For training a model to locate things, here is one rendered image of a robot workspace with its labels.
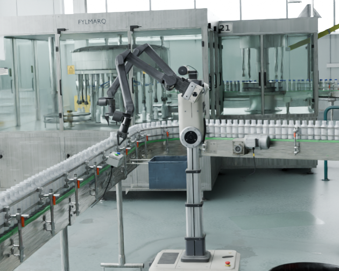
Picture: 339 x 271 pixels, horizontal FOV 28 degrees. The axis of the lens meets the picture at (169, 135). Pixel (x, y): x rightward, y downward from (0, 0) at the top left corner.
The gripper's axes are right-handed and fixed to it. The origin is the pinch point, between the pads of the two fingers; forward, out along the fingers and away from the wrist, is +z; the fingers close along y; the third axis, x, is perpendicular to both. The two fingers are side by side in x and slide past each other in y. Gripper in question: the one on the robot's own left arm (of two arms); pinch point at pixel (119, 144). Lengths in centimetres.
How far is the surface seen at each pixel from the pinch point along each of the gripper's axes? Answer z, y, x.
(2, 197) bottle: 10, 163, -16
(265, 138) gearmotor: -18, -162, 97
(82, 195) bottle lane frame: 29, 46, -4
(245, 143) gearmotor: -8, -166, 82
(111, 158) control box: 10.1, 3.8, -1.3
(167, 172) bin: 23, -74, 31
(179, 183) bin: 28, -74, 43
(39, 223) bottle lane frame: 28, 127, -5
